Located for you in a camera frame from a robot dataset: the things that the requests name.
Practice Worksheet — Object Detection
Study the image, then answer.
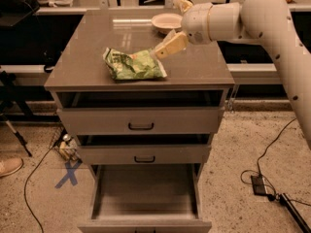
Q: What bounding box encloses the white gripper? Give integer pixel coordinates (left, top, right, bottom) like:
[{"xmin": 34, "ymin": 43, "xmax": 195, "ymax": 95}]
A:
[{"xmin": 153, "ymin": 0, "xmax": 213, "ymax": 59}]

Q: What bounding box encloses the green jalapeno chip bag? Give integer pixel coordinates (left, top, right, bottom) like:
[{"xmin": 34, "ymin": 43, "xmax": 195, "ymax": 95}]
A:
[{"xmin": 103, "ymin": 48, "xmax": 167, "ymax": 81}]

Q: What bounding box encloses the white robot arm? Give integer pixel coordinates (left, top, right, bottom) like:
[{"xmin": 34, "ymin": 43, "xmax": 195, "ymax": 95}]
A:
[{"xmin": 152, "ymin": 0, "xmax": 311, "ymax": 147}]

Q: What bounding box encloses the grey drawer cabinet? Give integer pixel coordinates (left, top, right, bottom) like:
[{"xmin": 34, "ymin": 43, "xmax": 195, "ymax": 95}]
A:
[{"xmin": 44, "ymin": 7, "xmax": 236, "ymax": 233}]

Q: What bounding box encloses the grey middle drawer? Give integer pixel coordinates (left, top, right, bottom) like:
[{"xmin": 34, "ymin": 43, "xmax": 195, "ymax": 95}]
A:
[{"xmin": 78, "ymin": 134, "xmax": 211, "ymax": 165}]

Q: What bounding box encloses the grey drawer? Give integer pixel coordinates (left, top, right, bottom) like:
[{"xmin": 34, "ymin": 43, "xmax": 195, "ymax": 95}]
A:
[
  {"xmin": 78, "ymin": 164, "xmax": 212, "ymax": 233},
  {"xmin": 58, "ymin": 99, "xmax": 224, "ymax": 135},
  {"xmin": 78, "ymin": 134, "xmax": 211, "ymax": 165}
]

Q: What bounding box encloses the grey top drawer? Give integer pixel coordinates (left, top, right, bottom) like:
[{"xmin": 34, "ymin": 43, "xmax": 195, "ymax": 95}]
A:
[{"xmin": 58, "ymin": 99, "xmax": 224, "ymax": 135}]

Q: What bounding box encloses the grey bottom drawer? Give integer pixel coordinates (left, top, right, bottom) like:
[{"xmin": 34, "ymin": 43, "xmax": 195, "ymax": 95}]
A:
[{"xmin": 78, "ymin": 164, "xmax": 212, "ymax": 233}]

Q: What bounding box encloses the white bowl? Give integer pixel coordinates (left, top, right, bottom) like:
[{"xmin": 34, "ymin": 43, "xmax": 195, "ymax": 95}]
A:
[{"xmin": 151, "ymin": 14, "xmax": 182, "ymax": 34}]

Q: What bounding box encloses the black chair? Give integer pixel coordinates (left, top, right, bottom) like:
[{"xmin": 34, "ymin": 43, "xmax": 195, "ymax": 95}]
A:
[{"xmin": 0, "ymin": 0, "xmax": 40, "ymax": 29}]

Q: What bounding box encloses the black power adapter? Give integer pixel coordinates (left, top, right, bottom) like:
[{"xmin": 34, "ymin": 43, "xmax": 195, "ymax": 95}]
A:
[{"xmin": 251, "ymin": 176, "xmax": 266, "ymax": 196}]

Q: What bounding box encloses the black tripod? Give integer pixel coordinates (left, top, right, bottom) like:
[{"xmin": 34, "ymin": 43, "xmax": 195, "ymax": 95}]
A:
[{"xmin": 0, "ymin": 71, "xmax": 32, "ymax": 157}]

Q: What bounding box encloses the blue tape cross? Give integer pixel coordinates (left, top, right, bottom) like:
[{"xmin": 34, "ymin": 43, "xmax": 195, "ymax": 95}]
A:
[{"xmin": 55, "ymin": 160, "xmax": 82, "ymax": 189}]

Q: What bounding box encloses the black power strip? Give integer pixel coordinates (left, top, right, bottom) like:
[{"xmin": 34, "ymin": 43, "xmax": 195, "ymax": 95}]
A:
[{"xmin": 279, "ymin": 193, "xmax": 311, "ymax": 233}]

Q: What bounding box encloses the tan shoe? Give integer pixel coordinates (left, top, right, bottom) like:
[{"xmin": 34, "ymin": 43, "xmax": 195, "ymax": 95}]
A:
[{"xmin": 0, "ymin": 157, "xmax": 23, "ymax": 177}]

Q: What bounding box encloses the black cable right floor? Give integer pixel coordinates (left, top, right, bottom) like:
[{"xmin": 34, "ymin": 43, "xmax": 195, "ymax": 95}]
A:
[{"xmin": 240, "ymin": 116, "xmax": 311, "ymax": 209}]

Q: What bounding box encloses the black cable floor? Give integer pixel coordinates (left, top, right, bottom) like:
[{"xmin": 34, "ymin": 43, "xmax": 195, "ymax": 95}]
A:
[
  {"xmin": 240, "ymin": 116, "xmax": 311, "ymax": 209},
  {"xmin": 22, "ymin": 136, "xmax": 62, "ymax": 233}
]

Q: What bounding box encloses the wire basket with bottles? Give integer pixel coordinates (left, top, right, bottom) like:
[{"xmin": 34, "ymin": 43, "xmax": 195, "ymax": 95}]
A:
[{"xmin": 49, "ymin": 127, "xmax": 81, "ymax": 161}]

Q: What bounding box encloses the black cable left floor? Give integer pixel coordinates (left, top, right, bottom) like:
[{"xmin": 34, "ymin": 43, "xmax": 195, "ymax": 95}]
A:
[{"xmin": 22, "ymin": 136, "xmax": 62, "ymax": 233}]

